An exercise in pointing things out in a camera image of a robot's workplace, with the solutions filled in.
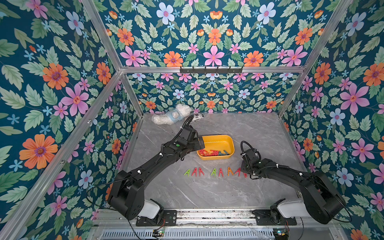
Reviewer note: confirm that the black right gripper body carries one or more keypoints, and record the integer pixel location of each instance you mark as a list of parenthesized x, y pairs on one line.
[(245, 167)]

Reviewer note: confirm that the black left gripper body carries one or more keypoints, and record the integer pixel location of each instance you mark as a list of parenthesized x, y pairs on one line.
[(193, 145)]

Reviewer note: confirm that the orange clothespin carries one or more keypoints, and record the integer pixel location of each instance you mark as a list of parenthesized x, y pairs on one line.
[(230, 171)]

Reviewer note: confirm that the green clothespin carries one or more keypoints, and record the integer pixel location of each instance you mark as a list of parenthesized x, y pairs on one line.
[(187, 173), (214, 173)]

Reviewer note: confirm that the yellow plastic storage box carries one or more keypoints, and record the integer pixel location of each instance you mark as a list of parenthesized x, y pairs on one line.
[(217, 147)]

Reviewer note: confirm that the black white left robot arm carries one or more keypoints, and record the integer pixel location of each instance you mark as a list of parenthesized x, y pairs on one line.
[(127, 195)]

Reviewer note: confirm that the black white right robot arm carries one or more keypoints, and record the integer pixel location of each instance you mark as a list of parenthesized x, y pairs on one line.
[(322, 200)]

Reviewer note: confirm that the newspaper print pouch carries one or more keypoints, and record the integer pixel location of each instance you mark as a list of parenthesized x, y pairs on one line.
[(197, 117)]

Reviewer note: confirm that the white plush teddy bear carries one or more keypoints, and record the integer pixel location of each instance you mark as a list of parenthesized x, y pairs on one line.
[(179, 113)]

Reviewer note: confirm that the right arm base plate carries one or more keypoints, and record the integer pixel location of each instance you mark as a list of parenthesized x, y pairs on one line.
[(272, 218)]

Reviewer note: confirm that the aluminium front mounting rail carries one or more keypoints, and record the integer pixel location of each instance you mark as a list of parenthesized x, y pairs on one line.
[(214, 224)]

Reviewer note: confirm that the black wall hook rail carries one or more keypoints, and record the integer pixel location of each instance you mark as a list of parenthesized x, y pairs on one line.
[(210, 70)]

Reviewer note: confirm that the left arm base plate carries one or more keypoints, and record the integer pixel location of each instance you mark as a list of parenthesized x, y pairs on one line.
[(164, 218)]

